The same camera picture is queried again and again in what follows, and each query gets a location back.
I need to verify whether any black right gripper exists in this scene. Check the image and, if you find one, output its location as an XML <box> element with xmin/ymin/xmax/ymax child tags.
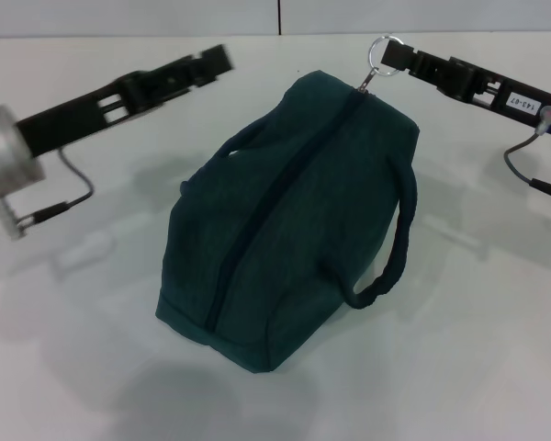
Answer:
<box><xmin>379</xmin><ymin>40</ymin><xmax>551</xmax><ymax>141</ymax></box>

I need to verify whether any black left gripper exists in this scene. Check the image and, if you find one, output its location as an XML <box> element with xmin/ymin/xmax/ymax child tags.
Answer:
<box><xmin>15</xmin><ymin>43</ymin><xmax>238</xmax><ymax>158</ymax></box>

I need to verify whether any metal zipper pull ring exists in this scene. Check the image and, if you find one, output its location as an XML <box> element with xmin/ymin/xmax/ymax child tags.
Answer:
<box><xmin>358</xmin><ymin>33</ymin><xmax>408</xmax><ymax>93</ymax></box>

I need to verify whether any dark teal insulated lunch bag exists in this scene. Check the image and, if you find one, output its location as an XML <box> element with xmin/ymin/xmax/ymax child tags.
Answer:
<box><xmin>154</xmin><ymin>70</ymin><xmax>422</xmax><ymax>372</ymax></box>

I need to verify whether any right gripper cable with plug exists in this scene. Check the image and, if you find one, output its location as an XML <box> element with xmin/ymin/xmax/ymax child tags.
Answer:
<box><xmin>501</xmin><ymin>104</ymin><xmax>551</xmax><ymax>204</ymax></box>

